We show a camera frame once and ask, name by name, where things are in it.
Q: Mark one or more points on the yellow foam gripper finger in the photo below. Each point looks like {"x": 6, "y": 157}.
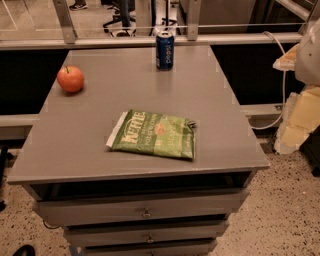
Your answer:
{"x": 301, "y": 117}
{"x": 287, "y": 61}

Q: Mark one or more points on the red apple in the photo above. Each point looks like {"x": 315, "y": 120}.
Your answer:
{"x": 70, "y": 79}

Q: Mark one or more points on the black shoe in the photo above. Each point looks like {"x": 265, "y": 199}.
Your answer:
{"x": 25, "y": 250}

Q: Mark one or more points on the grey drawer cabinet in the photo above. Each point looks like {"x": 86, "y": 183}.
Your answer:
{"x": 125, "y": 204}

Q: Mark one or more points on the blue pepsi can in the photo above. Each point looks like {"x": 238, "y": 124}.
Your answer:
{"x": 164, "y": 50}

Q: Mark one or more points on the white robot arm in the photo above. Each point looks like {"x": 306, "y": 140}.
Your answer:
{"x": 307, "y": 67}

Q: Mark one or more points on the metal railing frame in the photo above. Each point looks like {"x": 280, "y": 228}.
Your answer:
{"x": 50, "y": 24}

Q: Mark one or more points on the black office chair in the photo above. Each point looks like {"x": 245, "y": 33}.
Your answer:
{"x": 123, "y": 9}

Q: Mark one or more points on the green kettle chips bag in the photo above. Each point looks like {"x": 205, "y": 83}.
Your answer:
{"x": 154, "y": 134}

